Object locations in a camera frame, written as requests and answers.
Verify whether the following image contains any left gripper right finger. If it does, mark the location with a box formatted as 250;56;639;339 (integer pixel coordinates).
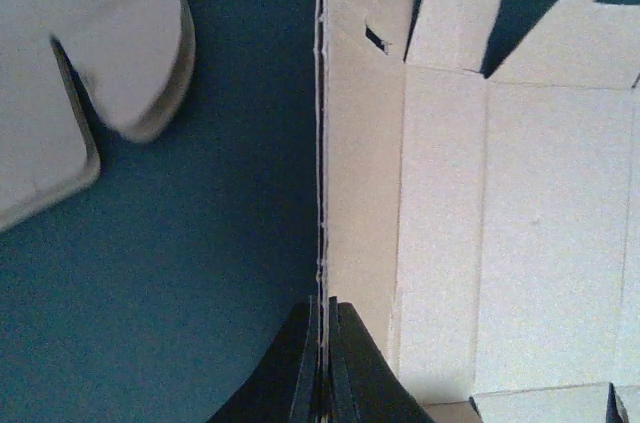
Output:
329;297;432;423

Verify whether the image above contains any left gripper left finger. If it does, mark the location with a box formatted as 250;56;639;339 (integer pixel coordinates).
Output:
210;297;319;423

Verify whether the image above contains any cardboard box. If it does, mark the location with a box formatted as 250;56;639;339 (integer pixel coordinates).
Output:
316;0;639;422

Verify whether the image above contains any stack of flat cardboard blanks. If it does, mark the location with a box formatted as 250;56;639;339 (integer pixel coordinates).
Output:
1;0;196;228

